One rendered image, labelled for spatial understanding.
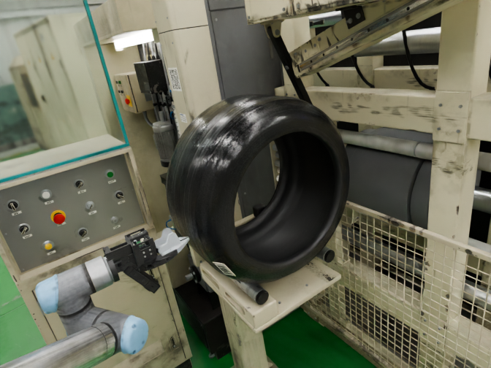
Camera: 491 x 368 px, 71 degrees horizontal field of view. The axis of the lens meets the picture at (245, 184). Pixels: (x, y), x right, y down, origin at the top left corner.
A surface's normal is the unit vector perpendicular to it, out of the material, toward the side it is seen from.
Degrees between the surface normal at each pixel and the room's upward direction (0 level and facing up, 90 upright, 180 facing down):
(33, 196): 90
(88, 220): 90
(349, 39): 90
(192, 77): 90
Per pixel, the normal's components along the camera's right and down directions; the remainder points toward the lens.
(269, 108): 0.22, -0.48
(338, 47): -0.82, 0.33
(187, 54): 0.55, 0.25
